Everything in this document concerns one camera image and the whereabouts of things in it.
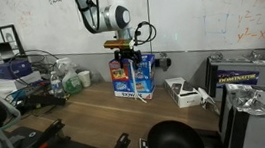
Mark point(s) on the black picture frame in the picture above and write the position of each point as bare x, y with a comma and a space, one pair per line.
11, 39

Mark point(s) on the purple cardboard box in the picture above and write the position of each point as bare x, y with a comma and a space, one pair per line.
12, 69

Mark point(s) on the white paper cup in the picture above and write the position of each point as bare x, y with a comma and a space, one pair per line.
85, 79

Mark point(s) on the black frying pan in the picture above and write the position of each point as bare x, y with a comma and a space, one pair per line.
175, 141

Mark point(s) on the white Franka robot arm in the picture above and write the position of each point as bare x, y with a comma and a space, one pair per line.
112, 17

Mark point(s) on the grey battery with Dominator label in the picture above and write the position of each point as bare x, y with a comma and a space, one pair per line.
240, 78

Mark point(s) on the metal wall outlet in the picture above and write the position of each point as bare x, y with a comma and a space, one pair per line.
163, 63

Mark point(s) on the black handheld tool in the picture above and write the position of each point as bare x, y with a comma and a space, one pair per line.
41, 101

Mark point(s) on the blue printed cardboard box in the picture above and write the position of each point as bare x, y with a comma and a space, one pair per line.
146, 75

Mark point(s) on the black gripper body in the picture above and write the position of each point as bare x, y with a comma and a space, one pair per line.
127, 53

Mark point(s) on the white whiteboard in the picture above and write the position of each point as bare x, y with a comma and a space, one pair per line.
199, 9

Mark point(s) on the clear water bottle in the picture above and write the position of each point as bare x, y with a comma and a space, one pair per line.
57, 87

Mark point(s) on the crumpled silver foil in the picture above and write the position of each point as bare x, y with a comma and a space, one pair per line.
207, 100
249, 101

